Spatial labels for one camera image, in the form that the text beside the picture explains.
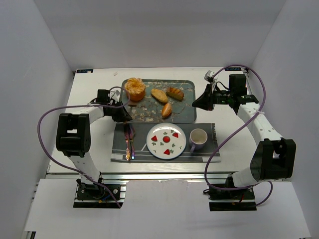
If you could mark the round orange sponge cake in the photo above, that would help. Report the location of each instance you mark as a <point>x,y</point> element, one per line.
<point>135,89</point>

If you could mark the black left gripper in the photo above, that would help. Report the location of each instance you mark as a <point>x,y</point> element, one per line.
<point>118,112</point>

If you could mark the blue label corner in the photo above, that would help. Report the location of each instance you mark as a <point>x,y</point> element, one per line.
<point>233,69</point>
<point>84,71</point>

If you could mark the purple ceramic mug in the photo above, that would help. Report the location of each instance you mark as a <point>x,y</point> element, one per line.
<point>197,139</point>

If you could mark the oval flat bread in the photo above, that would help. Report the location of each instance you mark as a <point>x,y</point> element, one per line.
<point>159,95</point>

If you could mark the blue label left corner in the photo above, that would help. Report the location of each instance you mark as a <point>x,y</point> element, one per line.
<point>84,71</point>

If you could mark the sliced baguette piece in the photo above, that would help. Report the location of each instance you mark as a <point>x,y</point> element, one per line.
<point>175,93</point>

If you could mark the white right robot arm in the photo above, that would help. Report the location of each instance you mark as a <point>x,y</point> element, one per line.
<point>274,156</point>

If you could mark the blossom pattern grey tray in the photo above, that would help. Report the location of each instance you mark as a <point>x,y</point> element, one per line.
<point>149,109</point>

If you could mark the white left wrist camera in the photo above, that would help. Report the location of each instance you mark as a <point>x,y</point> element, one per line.
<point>115,95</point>

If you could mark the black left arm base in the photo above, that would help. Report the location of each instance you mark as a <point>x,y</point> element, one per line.
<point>92,196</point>

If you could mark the iridescent fork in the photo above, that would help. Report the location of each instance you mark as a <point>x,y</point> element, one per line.
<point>132,134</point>

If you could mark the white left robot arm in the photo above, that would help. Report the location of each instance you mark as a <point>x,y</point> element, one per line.
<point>73,137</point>

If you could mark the watermelon pattern white plate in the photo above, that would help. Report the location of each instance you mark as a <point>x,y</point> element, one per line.
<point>166,141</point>

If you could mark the blue label right corner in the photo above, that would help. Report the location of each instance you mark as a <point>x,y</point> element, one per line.
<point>233,69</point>

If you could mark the iridescent knife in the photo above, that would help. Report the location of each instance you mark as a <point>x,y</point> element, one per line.
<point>128,149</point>

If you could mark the sesame bun bread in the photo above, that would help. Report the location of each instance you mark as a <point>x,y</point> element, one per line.
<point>166,111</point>

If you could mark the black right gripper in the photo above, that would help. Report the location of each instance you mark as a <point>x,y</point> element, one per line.
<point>210,100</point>

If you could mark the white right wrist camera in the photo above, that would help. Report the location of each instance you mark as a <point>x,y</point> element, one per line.
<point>211,78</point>

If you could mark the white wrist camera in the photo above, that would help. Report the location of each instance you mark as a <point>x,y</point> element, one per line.
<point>115,95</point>
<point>211,78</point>

